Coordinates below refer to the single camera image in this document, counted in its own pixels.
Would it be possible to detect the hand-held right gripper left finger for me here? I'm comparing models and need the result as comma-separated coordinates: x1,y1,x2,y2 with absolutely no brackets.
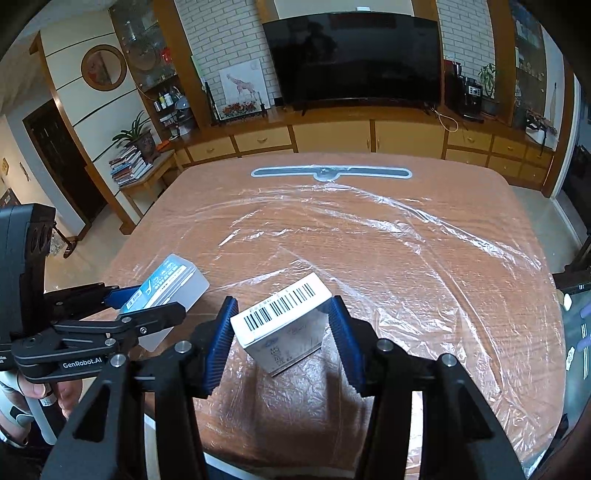
41,295,239,480

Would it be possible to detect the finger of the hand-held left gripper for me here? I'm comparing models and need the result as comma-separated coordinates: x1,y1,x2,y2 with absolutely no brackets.
44,282,145,320
53,302,188,343

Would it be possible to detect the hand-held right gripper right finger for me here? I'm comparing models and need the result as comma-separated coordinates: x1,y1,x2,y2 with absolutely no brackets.
325,295,527,480

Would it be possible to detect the clear plastic box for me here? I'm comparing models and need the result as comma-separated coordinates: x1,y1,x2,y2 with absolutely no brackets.
117,253,211,354

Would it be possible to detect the white barcode box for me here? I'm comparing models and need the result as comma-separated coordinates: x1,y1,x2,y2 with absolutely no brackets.
230,272,334,377

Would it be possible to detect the person's left forearm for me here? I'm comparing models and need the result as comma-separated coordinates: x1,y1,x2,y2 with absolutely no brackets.
0,369,57,448

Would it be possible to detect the person's left hand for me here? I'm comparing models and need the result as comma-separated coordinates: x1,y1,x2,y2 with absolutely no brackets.
21,376,88,421

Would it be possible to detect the dark wooden door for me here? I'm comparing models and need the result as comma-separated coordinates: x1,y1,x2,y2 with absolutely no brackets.
21,99,110,237

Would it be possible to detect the small wooden side table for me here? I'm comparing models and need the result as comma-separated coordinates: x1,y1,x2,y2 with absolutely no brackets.
117,150,179,221

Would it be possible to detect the stack of books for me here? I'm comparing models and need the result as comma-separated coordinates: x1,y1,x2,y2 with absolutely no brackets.
108,148,153,186

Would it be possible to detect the potted plant with long leaves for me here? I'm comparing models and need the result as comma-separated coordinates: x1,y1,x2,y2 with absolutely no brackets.
112,110,160,163

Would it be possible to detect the grey table slot plate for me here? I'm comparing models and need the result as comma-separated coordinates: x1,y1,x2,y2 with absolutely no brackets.
250,165,413,182

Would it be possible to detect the wooden sideboard cabinet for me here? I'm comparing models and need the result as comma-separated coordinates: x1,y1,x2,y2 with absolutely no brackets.
173,115,556,193

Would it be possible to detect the dark glass table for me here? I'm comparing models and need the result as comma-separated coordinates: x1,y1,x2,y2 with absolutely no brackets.
551,271,591,372

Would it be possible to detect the giraffe picture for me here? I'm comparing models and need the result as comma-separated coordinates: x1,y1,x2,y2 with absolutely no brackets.
217,59,270,122

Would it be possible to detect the glass display cabinet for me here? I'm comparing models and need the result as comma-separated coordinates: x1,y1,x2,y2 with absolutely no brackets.
109,0,205,140

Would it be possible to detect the black coffee machine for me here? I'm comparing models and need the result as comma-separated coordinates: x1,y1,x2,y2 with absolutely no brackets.
461,76,486,122

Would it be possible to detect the black flat television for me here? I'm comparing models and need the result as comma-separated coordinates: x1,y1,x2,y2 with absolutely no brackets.
262,12,443,112

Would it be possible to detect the dark figurine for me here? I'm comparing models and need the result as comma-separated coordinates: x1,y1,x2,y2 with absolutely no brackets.
523,111,560,140

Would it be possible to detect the small leafy potted plant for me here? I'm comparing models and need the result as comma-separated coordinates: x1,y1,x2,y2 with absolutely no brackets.
477,63,502,116

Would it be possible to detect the round wooden wall plaque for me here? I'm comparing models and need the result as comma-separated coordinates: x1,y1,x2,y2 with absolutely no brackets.
81,44,127,92

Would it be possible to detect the white cable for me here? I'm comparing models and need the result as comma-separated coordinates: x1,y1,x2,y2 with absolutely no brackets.
436,108,461,133

